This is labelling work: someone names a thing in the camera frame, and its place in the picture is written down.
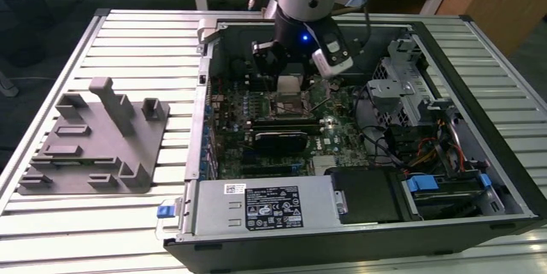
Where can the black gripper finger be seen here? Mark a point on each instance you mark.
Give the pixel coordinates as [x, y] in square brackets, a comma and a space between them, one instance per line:
[267, 59]

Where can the silver CPU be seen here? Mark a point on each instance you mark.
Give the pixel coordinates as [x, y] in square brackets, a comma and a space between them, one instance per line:
[288, 85]

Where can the CPU socket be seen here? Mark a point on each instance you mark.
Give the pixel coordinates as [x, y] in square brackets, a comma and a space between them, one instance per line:
[281, 114]

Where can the RAM slot with white clips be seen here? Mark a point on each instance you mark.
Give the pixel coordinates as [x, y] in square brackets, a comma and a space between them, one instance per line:
[256, 84]

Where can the green motherboard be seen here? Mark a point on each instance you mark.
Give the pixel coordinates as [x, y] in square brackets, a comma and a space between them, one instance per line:
[341, 120]

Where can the silver drive cage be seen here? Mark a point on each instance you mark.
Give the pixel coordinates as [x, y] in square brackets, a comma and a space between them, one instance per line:
[391, 90]

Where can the silver chipset heat sink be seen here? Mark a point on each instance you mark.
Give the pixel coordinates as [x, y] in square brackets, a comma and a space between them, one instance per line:
[325, 164]

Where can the black rating label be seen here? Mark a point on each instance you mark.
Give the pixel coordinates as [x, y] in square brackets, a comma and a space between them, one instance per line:
[271, 208]

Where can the grey parts rack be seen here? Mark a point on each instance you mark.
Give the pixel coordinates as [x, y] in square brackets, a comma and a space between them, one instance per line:
[106, 158]

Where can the silver power supply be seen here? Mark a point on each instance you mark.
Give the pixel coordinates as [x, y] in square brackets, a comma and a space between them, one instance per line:
[209, 210]

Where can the black plastic shroud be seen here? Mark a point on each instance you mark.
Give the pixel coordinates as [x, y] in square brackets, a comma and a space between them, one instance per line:
[367, 197]

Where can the wooden cabinet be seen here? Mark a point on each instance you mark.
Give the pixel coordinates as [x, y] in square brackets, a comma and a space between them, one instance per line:
[508, 2]

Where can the blue latch tab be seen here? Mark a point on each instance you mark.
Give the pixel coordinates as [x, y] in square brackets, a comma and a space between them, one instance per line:
[167, 212]

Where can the blue disk carrier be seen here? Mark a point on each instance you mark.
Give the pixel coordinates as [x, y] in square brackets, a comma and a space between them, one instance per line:
[423, 184]

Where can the black PC case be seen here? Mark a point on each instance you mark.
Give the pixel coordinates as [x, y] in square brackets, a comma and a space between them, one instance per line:
[299, 251]

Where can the grey stand foot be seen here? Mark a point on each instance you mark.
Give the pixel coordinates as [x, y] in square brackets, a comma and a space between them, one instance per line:
[6, 90]

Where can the black hard disk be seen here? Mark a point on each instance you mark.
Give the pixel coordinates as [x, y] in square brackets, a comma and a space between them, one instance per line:
[448, 205]

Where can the blue plastic clip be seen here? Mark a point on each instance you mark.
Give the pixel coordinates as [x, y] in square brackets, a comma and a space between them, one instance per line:
[484, 181]

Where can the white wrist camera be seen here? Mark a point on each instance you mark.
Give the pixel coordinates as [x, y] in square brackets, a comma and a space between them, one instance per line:
[339, 66]

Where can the grey plastic bracket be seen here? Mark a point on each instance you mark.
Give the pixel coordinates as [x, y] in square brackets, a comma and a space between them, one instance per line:
[435, 107]

